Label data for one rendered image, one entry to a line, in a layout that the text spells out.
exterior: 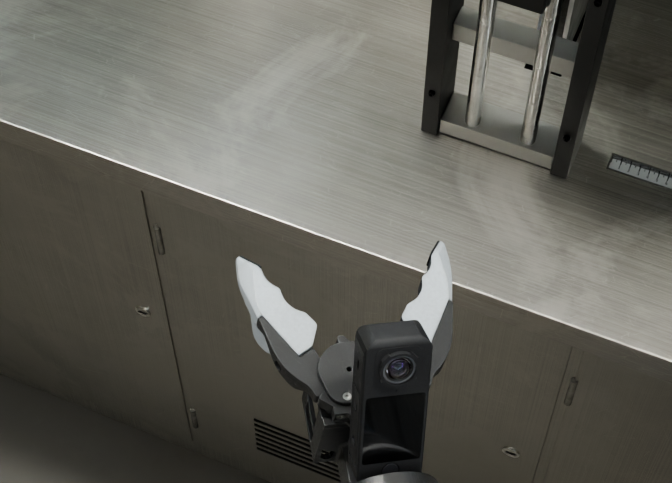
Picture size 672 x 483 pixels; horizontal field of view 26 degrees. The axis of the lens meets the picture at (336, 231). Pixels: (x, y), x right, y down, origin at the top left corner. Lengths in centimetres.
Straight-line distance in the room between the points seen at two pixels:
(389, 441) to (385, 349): 7
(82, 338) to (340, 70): 64
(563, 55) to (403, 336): 54
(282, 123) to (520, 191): 26
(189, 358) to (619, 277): 68
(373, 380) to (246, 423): 111
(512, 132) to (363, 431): 62
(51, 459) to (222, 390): 48
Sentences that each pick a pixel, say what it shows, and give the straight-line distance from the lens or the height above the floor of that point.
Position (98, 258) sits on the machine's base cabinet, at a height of 62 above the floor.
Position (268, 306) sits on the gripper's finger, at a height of 125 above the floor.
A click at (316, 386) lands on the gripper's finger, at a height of 125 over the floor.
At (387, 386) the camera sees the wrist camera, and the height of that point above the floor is 130.
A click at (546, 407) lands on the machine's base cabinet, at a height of 66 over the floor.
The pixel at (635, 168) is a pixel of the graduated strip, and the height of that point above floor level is 90.
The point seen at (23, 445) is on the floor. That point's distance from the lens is 238.
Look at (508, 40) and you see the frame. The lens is 140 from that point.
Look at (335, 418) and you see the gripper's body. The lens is 98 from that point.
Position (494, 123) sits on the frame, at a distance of 151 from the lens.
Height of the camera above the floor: 213
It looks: 58 degrees down
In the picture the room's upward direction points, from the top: straight up
